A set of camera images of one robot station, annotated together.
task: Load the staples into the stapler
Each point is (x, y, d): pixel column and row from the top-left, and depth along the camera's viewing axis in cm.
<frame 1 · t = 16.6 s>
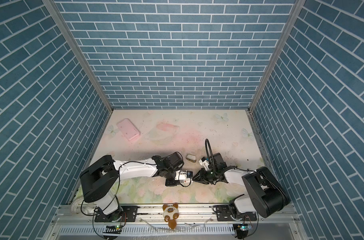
left hand: (179, 180, 85), fingers open
right hand: (192, 178, 84), fingers closed
pink rectangular case: (128, 128, 109), point 2 cm above the table
beige mini stapler: (191, 157, 93), point 4 cm above the table

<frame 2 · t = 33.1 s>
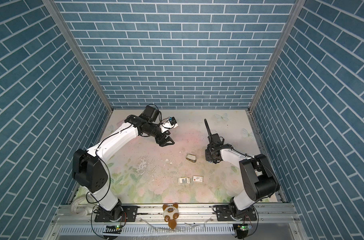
left hand: (170, 137, 83), fingers open
right hand: (208, 154, 95), fingers open
staple box: (196, 178, 86), point 2 cm above the table
staple box inner tray: (184, 180, 86), on the table
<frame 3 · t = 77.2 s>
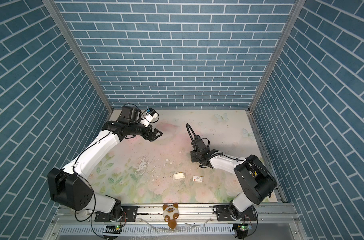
left hand: (156, 129, 80), fingers open
right hand: (193, 152, 93), fingers closed
staple box inner tray: (179, 176, 88), on the table
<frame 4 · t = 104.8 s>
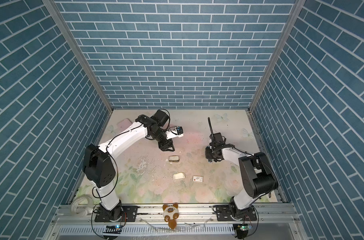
left hand: (172, 144, 84), fingers open
right hand: (207, 152, 96), fingers open
